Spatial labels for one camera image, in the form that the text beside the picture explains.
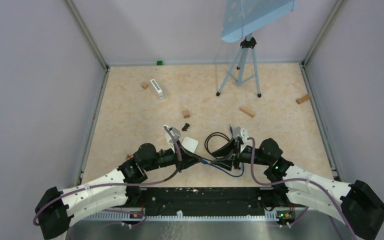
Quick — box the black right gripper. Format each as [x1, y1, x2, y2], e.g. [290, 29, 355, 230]
[211, 135, 271, 170]

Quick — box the white TP-Link switch box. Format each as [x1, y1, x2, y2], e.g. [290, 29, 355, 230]
[181, 137, 199, 154]

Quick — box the blue ethernet cable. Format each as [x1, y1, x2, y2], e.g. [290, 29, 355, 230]
[201, 125, 246, 178]

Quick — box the long white network switch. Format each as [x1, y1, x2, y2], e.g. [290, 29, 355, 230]
[150, 78, 165, 100]

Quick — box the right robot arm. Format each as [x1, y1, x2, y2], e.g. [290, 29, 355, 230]
[211, 138, 384, 240]

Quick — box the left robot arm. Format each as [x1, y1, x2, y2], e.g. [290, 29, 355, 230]
[33, 143, 202, 240]

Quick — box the small black rubber part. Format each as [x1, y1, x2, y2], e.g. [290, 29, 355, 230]
[181, 123, 190, 132]

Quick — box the small wooden cube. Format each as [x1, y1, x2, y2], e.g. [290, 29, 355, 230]
[182, 109, 191, 119]

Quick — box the flat wooden plank block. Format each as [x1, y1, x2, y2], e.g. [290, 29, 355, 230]
[239, 106, 255, 118]

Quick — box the curved wooden block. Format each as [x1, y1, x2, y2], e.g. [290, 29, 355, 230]
[295, 93, 312, 105]

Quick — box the light blue tripod stand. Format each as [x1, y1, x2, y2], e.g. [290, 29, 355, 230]
[216, 0, 299, 98]

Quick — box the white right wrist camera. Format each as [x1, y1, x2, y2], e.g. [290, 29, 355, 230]
[229, 125, 249, 148]

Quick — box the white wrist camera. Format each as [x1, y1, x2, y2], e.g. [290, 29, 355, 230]
[229, 125, 249, 148]
[163, 125, 182, 156]

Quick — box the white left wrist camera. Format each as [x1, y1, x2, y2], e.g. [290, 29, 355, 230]
[163, 125, 182, 156]

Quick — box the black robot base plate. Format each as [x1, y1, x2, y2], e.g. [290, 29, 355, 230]
[124, 187, 300, 217]

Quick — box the wooden cube near switch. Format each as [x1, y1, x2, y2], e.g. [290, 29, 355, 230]
[141, 82, 149, 90]

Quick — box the green block at wall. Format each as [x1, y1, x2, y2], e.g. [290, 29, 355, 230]
[156, 60, 164, 66]

